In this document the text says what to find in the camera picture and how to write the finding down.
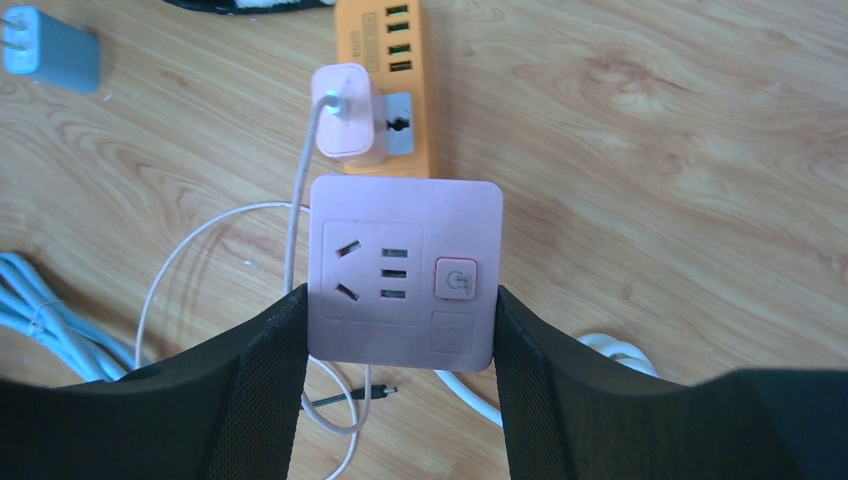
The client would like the pink cube socket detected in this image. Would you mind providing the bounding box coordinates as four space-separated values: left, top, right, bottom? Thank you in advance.
307 175 504 372

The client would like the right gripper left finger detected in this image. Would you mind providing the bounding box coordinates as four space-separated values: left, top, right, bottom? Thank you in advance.
1 287 308 479

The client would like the white pink usb cable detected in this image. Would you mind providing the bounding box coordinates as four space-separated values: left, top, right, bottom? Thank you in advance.
134 92 372 480

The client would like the white coiled power cord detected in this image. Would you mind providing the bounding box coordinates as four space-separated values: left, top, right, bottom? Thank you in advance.
433 332 660 429

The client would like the black adapter with thin cable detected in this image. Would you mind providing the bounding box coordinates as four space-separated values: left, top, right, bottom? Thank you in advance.
312 384 397 408

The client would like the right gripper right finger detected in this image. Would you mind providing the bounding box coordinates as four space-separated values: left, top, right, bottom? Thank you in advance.
494 289 847 479

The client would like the grey blue small charger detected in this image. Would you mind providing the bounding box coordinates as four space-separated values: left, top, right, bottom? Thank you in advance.
1 5 101 94

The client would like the pink usb charger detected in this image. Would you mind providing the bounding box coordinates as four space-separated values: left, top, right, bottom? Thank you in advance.
311 63 388 167

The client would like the black white checkered pillow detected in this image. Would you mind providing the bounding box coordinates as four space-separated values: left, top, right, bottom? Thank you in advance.
164 0 337 15

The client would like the orange power strip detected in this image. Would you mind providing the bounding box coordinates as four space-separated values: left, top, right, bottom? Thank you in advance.
335 0 438 178

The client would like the light blue coiled cord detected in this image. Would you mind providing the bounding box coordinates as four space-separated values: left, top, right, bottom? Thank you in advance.
0 251 144 386

